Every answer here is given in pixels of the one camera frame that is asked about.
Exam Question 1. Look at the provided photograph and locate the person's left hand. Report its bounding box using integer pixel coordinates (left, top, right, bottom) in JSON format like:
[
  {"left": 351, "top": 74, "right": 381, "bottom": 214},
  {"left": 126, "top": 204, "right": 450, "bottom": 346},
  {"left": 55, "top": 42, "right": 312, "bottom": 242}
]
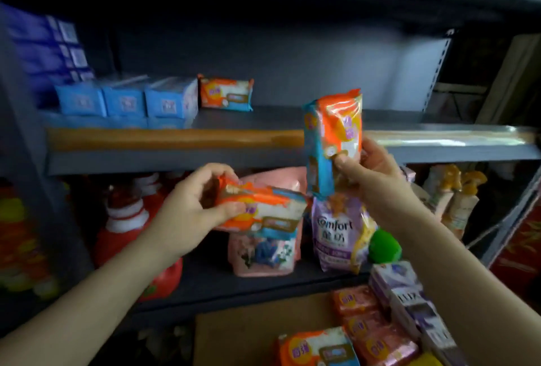
[{"left": 148, "top": 162, "right": 247, "bottom": 262}]

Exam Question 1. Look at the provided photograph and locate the person's right hand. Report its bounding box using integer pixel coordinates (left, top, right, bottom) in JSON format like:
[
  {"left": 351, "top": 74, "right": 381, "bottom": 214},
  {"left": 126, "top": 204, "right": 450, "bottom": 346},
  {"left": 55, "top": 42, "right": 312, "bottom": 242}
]
[{"left": 334, "top": 137, "right": 428, "bottom": 238}]

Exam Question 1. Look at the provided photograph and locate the orange white soap packet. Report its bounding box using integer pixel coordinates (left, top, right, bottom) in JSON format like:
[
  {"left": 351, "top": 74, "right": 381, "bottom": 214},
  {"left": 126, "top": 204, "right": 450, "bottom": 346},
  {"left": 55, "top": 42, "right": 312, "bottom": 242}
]
[{"left": 213, "top": 175, "right": 308, "bottom": 239}]

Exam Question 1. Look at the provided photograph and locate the orange blue soap packet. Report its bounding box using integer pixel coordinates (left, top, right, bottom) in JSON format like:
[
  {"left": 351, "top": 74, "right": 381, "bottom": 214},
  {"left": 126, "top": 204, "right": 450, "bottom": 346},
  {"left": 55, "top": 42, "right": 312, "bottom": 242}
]
[{"left": 303, "top": 89, "right": 364, "bottom": 199}]

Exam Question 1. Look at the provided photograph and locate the person's right forearm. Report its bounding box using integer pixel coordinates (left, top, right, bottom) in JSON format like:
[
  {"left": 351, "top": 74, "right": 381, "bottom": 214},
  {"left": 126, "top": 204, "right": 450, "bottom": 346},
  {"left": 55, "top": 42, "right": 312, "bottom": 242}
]
[{"left": 395, "top": 213, "right": 541, "bottom": 366}]

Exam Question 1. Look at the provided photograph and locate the person's left forearm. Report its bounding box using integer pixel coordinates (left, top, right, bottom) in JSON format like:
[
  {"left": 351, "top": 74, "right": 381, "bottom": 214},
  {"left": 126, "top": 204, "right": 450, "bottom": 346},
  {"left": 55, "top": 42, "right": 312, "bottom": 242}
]
[{"left": 0, "top": 226, "right": 183, "bottom": 366}]

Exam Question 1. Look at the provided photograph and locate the pink floral refill pouch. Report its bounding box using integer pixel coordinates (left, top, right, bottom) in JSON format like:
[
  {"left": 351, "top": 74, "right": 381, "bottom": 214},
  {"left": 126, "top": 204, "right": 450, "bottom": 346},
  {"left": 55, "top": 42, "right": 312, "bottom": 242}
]
[{"left": 227, "top": 167, "right": 308, "bottom": 278}]

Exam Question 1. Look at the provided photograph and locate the grey metal shelf rack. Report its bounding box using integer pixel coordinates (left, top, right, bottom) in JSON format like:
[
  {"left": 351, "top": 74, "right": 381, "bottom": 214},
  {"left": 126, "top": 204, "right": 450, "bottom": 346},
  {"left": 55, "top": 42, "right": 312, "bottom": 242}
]
[{"left": 0, "top": 0, "right": 541, "bottom": 337}]

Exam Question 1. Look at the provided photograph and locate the purple softener pouch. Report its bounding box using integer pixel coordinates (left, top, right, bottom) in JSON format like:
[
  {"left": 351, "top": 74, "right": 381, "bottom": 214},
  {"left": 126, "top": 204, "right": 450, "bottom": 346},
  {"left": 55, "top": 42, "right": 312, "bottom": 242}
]
[{"left": 311, "top": 193, "right": 378, "bottom": 275}]

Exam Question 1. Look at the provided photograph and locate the small red bottle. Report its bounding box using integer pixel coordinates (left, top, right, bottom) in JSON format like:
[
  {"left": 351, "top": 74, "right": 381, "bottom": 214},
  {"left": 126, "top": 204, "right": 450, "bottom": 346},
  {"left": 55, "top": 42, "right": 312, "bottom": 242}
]
[{"left": 133, "top": 172, "right": 170, "bottom": 220}]

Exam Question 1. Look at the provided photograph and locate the green bottle cap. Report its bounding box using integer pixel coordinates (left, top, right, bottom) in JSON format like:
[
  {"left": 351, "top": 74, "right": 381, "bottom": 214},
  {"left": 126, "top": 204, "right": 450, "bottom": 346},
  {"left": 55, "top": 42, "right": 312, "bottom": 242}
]
[{"left": 369, "top": 228, "right": 402, "bottom": 264}]

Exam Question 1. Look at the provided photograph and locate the yellow white pouch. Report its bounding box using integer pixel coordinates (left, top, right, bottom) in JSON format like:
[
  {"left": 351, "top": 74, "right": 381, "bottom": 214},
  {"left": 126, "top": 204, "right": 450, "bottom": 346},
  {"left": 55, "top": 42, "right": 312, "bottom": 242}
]
[
  {"left": 423, "top": 164, "right": 462, "bottom": 215},
  {"left": 442, "top": 170, "right": 488, "bottom": 240}
]

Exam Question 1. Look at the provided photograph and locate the large red bottle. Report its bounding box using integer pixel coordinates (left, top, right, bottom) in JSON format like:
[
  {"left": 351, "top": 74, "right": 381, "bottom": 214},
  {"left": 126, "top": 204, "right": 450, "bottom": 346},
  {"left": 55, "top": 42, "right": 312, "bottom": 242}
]
[{"left": 94, "top": 186, "right": 183, "bottom": 302}]

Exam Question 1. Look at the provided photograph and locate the purple white soap box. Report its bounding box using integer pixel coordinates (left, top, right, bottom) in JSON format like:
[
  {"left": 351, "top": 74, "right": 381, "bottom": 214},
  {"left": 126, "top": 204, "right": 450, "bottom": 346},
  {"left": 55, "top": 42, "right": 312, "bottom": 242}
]
[
  {"left": 369, "top": 261, "right": 423, "bottom": 309},
  {"left": 389, "top": 289, "right": 441, "bottom": 339},
  {"left": 416, "top": 315, "right": 467, "bottom": 366}
]

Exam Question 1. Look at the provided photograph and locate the brown cardboard box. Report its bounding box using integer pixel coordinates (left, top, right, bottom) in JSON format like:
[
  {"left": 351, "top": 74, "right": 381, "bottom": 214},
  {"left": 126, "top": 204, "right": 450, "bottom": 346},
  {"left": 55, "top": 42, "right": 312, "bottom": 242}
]
[{"left": 193, "top": 291, "right": 423, "bottom": 366}]

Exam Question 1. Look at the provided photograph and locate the pink soap packet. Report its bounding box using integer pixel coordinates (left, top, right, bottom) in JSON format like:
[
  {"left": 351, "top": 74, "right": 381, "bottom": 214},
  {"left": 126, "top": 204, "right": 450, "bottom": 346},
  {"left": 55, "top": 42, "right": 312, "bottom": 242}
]
[
  {"left": 331, "top": 285, "right": 380, "bottom": 316},
  {"left": 342, "top": 310, "right": 391, "bottom": 343},
  {"left": 357, "top": 328, "right": 420, "bottom": 366}
]

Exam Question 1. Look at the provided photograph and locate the stack of light blue packets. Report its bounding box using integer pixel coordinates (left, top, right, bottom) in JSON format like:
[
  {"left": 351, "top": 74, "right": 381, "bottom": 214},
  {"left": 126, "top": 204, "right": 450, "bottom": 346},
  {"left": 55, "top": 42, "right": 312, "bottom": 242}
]
[{"left": 40, "top": 75, "right": 199, "bottom": 130}]

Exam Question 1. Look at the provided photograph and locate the red patterned rug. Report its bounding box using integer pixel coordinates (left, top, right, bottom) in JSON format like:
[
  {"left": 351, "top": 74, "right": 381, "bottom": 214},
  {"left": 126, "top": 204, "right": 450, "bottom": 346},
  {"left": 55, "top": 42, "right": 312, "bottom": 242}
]
[{"left": 490, "top": 205, "right": 541, "bottom": 299}]

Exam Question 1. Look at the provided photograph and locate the stack of colourful packets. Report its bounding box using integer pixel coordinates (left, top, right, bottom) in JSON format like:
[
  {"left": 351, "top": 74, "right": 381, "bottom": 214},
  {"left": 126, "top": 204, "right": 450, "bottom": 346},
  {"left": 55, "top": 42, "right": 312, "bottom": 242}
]
[{"left": 0, "top": 186, "right": 61, "bottom": 299}]

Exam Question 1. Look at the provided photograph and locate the stack of dark blue packets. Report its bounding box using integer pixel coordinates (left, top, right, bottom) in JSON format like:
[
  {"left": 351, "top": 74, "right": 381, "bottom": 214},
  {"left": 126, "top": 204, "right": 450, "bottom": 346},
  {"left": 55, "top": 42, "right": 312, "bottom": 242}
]
[{"left": 0, "top": 2, "right": 96, "bottom": 109}]

